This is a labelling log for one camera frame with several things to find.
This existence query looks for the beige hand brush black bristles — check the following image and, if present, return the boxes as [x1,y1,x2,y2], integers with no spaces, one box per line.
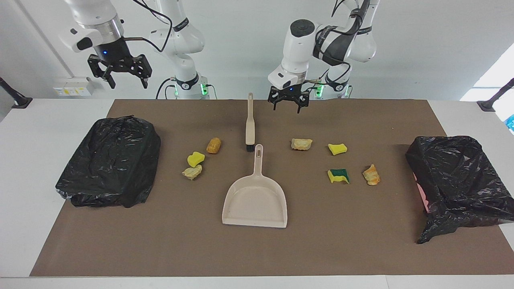
[245,92,256,152]

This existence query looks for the green and yellow sponge piece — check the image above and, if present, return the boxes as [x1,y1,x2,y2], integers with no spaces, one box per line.
[327,169,351,185]

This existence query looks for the orange striped sponge piece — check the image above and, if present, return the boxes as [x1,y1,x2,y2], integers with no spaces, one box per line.
[362,164,381,186]

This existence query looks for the beige plastic dustpan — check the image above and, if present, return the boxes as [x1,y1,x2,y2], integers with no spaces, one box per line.
[222,144,288,228]

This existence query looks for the pale sponge scrap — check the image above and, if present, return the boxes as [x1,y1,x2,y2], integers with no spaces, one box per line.
[182,165,203,181]

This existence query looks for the pink plastic bin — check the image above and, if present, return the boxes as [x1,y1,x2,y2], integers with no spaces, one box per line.
[413,172,429,214]

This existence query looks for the left black garbage bag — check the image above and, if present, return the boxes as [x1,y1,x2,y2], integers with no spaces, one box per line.
[55,116,161,208]

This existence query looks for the black garbage bag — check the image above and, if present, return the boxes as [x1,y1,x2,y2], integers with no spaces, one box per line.
[55,116,161,208]
[405,135,514,244]

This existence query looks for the large brown table mat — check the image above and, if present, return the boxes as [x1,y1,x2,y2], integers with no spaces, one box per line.
[30,99,514,277]

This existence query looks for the right black garbage bag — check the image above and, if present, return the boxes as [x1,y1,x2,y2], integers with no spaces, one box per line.
[405,135,514,244]

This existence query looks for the black right base cable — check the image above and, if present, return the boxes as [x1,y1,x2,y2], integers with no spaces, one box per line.
[156,77,178,100]

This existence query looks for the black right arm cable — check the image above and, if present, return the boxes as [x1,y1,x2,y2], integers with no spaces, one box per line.
[120,0,174,53]

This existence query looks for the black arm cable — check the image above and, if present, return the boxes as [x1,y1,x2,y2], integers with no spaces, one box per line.
[312,0,372,85]
[120,0,174,53]

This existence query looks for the white wall outlet box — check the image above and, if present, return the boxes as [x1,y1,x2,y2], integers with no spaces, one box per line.
[53,77,95,97]

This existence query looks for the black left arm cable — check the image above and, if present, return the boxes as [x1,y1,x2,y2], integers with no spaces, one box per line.
[312,0,372,85]

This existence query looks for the white wall cable conduit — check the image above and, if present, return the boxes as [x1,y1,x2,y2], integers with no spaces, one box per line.
[15,0,77,79]

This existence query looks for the black camera stand foot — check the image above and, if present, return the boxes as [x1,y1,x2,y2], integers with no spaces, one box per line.
[0,76,33,109]
[477,77,514,112]

